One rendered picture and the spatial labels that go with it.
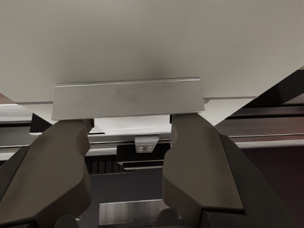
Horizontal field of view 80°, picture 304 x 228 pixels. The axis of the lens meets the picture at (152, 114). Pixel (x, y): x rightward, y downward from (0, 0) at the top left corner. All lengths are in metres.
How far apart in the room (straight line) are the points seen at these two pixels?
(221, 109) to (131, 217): 0.15
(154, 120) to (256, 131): 0.42
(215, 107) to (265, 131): 0.41
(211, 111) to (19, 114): 0.24
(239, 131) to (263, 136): 0.07
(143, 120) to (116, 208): 0.11
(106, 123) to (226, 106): 0.11
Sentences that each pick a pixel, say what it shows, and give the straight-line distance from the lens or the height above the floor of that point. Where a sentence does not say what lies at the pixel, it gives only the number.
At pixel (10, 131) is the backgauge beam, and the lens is 0.56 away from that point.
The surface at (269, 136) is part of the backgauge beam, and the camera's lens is 0.59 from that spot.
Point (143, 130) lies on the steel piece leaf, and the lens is 0.22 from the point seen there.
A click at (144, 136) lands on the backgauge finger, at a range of 0.26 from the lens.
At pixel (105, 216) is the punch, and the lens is 0.24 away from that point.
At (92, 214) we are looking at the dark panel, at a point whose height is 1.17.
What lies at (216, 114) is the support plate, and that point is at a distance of 0.19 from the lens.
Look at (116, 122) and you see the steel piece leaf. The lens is 0.18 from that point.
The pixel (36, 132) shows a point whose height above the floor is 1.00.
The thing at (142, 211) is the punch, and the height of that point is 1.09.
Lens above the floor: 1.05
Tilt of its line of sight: 19 degrees down
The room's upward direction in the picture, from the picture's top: 177 degrees clockwise
